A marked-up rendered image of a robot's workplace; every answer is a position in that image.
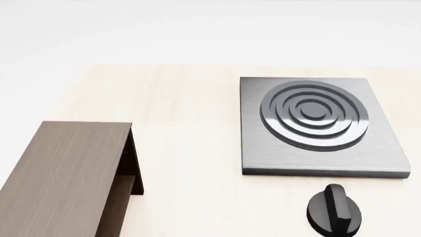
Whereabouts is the brown wooden cabinet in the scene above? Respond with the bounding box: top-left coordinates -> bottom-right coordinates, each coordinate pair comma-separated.
0,120 -> 145,237

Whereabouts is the round ringed stove burner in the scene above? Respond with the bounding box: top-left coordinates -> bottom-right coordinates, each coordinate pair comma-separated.
259,79 -> 370,151

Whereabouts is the black stove knob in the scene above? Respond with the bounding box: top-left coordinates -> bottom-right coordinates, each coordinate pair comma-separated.
306,183 -> 362,237

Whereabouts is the grey metal stove plate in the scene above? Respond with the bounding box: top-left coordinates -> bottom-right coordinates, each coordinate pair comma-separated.
239,76 -> 413,180

